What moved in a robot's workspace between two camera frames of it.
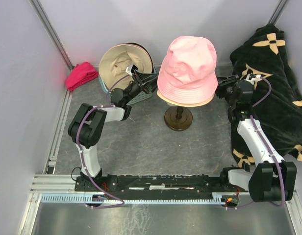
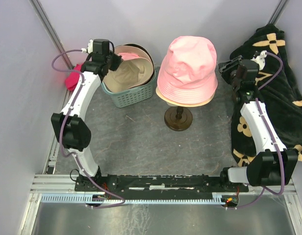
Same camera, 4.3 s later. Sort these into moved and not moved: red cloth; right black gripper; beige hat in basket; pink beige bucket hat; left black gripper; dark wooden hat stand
Moved: right black gripper; left black gripper
Not moved: pink beige bucket hat; beige hat in basket; dark wooden hat stand; red cloth
